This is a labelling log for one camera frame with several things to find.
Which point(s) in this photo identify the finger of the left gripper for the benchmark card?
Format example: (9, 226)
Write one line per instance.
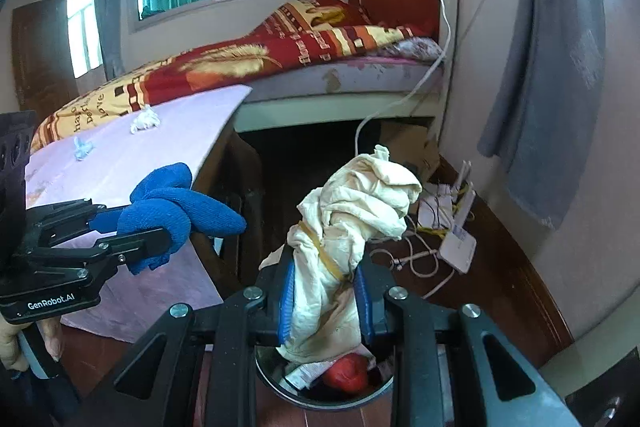
(130, 248)
(53, 224)

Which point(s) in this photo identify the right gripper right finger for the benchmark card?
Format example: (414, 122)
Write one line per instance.
(451, 366)

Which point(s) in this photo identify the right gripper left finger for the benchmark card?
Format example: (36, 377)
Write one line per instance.
(156, 381)

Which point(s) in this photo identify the blue cloth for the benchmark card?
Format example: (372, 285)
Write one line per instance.
(165, 199)

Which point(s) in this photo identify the red plastic bag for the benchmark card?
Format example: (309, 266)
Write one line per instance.
(348, 374)

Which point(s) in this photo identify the clear plastic bag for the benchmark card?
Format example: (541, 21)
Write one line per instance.
(82, 148)

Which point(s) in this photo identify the white tissue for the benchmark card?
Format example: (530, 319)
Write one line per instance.
(146, 119)

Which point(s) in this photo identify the cream cloth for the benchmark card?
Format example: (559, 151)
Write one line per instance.
(368, 198)

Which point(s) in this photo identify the red white drink carton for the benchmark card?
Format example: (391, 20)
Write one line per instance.
(303, 376)

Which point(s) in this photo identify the black trash bin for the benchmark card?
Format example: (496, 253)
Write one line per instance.
(271, 367)

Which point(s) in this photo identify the left hand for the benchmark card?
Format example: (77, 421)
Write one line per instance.
(11, 354)

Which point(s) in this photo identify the brown wooden door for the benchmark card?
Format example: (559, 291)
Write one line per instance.
(42, 67)

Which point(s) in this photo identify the cardboard box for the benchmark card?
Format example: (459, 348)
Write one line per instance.
(411, 146)

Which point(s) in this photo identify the small bright window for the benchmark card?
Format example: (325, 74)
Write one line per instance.
(83, 36)

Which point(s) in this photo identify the grey right curtain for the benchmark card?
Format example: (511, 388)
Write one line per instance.
(542, 123)

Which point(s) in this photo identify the bed with red headboard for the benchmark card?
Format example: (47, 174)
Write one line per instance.
(351, 90)

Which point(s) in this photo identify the red yellow quilt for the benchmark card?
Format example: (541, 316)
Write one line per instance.
(298, 34)

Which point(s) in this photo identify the floral pillow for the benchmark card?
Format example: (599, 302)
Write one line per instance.
(419, 49)

